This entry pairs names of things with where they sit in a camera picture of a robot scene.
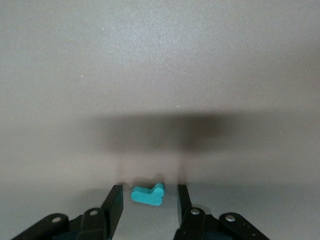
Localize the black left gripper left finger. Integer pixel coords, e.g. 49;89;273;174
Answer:
11;184;125;240

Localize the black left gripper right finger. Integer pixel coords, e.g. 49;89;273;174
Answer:
174;184;271;240

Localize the teal foam letter r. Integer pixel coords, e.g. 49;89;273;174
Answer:
130;182;165;207

